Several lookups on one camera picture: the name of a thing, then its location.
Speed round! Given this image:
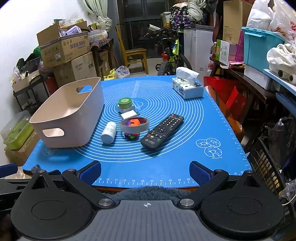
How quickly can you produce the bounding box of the grey tape roll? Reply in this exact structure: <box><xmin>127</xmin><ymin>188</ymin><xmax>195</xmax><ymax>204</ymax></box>
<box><xmin>119</xmin><ymin>117</ymin><xmax>149</xmax><ymax>134</ymax></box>

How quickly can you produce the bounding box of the open cardboard box top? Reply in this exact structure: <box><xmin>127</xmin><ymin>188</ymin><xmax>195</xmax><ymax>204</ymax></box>
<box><xmin>37</xmin><ymin>21</ymin><xmax>90</xmax><ymax>69</ymax></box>

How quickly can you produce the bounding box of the black tv remote control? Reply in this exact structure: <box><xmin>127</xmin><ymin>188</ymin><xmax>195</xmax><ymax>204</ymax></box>
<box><xmin>140</xmin><ymin>113</ymin><xmax>184</xmax><ymax>149</ymax></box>

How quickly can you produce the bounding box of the white plastic bag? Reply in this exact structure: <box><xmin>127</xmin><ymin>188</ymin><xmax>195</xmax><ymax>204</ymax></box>
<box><xmin>115</xmin><ymin>66</ymin><xmax>130</xmax><ymax>79</ymax></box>

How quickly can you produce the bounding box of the green black bicycle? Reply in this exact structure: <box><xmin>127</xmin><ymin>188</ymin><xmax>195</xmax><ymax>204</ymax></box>
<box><xmin>147</xmin><ymin>24</ymin><xmax>192</xmax><ymax>76</ymax></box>

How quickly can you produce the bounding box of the wooden chair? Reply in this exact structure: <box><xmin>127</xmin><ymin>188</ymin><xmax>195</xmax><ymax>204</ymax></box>
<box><xmin>115</xmin><ymin>25</ymin><xmax>149</xmax><ymax>74</ymax></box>

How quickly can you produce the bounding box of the white usb charger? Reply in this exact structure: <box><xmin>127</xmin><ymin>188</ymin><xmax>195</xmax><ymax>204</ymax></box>
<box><xmin>121</xmin><ymin>110</ymin><xmax>137</xmax><ymax>120</ymax></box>

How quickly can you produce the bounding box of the large cardboard box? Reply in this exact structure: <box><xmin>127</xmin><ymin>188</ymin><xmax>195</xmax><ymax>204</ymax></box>
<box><xmin>53</xmin><ymin>52</ymin><xmax>97</xmax><ymax>87</ymax></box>

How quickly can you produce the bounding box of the green lid jar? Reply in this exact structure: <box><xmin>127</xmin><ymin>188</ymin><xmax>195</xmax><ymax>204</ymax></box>
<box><xmin>117</xmin><ymin>97</ymin><xmax>135</xmax><ymax>113</ymax></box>

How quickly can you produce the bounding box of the green clear plastic container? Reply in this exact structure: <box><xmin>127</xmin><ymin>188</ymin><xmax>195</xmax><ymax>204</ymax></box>
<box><xmin>1</xmin><ymin>110</ymin><xmax>34</xmax><ymax>150</ymax></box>

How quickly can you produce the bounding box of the white freezer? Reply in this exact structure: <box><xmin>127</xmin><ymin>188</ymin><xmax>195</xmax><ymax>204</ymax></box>
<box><xmin>184</xmin><ymin>25</ymin><xmax>214</xmax><ymax>84</ymax></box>

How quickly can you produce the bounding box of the teal plastic storage bin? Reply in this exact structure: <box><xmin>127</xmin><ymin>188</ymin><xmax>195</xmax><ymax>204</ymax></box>
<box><xmin>241</xmin><ymin>27</ymin><xmax>285</xmax><ymax>72</ymax></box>

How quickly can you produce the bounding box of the white pill bottle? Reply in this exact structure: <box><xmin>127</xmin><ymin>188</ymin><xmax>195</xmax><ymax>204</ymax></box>
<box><xmin>101</xmin><ymin>121</ymin><xmax>117</xmax><ymax>144</ymax></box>

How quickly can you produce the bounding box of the black plastic crate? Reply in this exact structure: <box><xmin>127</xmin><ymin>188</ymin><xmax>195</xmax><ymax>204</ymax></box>
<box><xmin>246</xmin><ymin>136</ymin><xmax>296</xmax><ymax>223</ymax></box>

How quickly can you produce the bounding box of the black metal shelf rack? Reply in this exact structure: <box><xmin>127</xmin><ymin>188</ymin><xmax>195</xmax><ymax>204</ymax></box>
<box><xmin>13</xmin><ymin>74</ymin><xmax>50</xmax><ymax>114</ymax></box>

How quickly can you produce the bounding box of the beige plastic storage basket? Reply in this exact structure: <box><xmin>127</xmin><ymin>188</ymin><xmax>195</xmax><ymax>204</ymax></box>
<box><xmin>30</xmin><ymin>77</ymin><xmax>104</xmax><ymax>148</ymax></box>

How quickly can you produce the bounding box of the yellow detergent jug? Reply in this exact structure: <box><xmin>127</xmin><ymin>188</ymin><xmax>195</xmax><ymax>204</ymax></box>
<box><xmin>103</xmin><ymin>68</ymin><xmax>117</xmax><ymax>81</ymax></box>

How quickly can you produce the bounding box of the blue silicone baking mat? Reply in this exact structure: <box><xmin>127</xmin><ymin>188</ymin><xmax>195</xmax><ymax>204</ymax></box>
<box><xmin>23</xmin><ymin>76</ymin><xmax>251</xmax><ymax>188</ymax></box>

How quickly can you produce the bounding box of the tissue box with tissue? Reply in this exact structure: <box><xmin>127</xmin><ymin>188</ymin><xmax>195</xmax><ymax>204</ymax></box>
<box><xmin>172</xmin><ymin>67</ymin><xmax>204</xmax><ymax>99</ymax></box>

